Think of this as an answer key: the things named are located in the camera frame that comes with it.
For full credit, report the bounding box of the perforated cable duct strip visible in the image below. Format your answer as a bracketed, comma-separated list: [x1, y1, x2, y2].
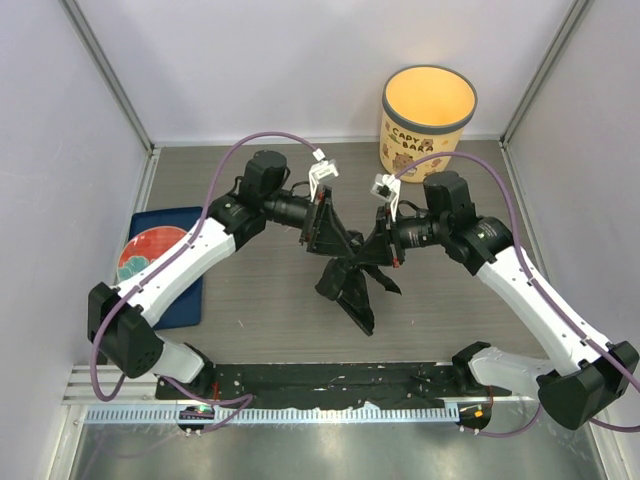
[84, 403, 459, 425]

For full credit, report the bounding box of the blue tray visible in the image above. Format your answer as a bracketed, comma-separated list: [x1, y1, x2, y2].
[117, 207, 204, 330]

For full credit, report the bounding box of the aluminium frame rail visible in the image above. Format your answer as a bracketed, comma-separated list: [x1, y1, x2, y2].
[62, 365, 167, 405]

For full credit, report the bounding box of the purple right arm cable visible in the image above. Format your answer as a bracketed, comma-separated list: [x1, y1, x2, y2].
[394, 151, 640, 437]

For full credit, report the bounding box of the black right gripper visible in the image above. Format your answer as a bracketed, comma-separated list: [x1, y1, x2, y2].
[353, 202, 449, 268]

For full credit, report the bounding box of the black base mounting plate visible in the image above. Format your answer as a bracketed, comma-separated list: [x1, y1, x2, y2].
[154, 360, 512, 409]

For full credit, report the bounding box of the red and teal plate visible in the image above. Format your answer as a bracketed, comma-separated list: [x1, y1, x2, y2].
[116, 226, 187, 283]

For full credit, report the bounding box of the right aluminium corner post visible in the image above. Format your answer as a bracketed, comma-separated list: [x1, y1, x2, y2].
[499, 0, 596, 149]

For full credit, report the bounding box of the left aluminium corner post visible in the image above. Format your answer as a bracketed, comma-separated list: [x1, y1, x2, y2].
[58, 0, 154, 151]

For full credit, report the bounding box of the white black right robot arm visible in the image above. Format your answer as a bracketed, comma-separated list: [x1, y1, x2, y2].
[371, 171, 639, 430]

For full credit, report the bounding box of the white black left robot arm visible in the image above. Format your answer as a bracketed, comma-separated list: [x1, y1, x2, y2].
[87, 150, 338, 399]

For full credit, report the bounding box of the black trash bag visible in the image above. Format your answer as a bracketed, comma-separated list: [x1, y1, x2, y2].
[315, 230, 401, 336]

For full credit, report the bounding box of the yellow capybara trash bin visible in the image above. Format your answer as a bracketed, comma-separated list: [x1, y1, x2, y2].
[379, 65, 478, 183]

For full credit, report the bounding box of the aluminium corner post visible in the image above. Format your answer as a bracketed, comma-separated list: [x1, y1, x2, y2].
[58, 0, 154, 151]
[499, 0, 596, 149]

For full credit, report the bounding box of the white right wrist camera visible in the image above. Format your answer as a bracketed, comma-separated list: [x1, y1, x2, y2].
[370, 174, 401, 222]

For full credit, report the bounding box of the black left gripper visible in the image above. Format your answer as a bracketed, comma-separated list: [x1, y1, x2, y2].
[262, 185, 353, 258]

